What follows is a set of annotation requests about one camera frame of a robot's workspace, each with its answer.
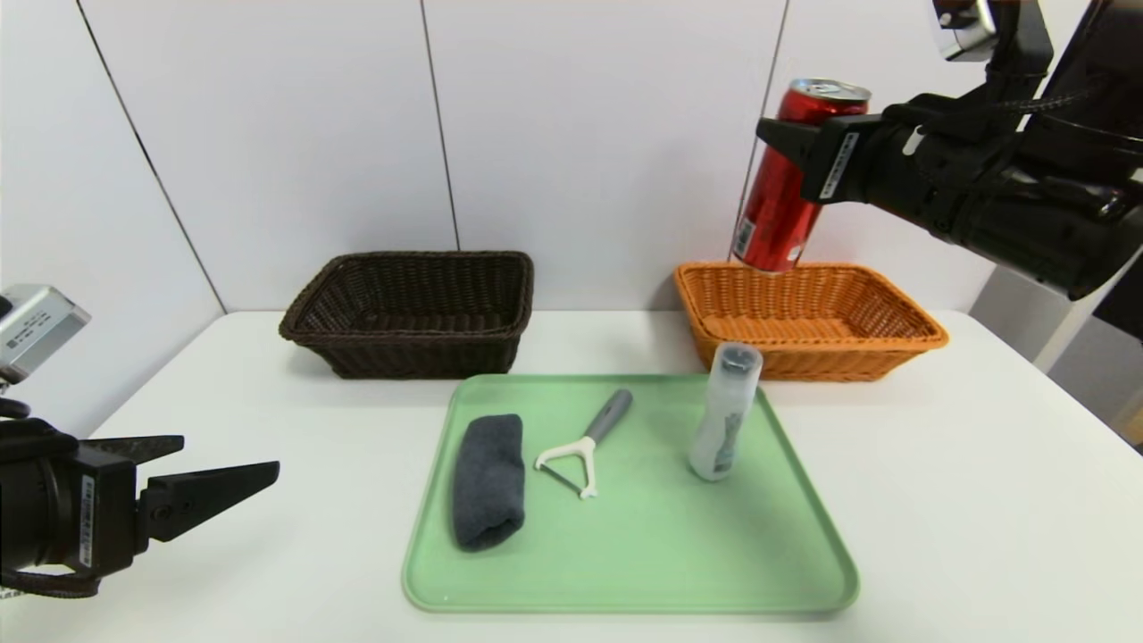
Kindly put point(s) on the dark grey towel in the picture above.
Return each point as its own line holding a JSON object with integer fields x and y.
{"x": 488, "y": 482}

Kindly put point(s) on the dark brown wicker basket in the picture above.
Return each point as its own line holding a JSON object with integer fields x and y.
{"x": 420, "y": 353}

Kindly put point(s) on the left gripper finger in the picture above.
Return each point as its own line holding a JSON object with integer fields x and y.
{"x": 147, "y": 446}
{"x": 192, "y": 496}

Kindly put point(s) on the light green plastic tray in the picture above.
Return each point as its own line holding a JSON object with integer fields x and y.
{"x": 643, "y": 536}

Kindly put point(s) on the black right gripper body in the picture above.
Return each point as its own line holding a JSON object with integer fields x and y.
{"x": 835, "y": 161}

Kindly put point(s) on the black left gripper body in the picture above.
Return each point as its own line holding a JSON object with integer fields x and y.
{"x": 100, "y": 516}

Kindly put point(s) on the white plastic bottle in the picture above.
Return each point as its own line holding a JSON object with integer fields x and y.
{"x": 719, "y": 429}

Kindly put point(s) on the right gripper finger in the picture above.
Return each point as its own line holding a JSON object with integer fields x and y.
{"x": 790, "y": 138}

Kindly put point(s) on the orange wicker basket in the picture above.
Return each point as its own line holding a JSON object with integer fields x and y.
{"x": 804, "y": 362}

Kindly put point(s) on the red soda can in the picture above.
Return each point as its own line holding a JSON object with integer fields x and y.
{"x": 777, "y": 214}

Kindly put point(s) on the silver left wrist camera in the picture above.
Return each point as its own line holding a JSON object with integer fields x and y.
{"x": 40, "y": 330}

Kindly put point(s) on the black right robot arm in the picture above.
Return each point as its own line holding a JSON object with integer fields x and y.
{"x": 1054, "y": 214}

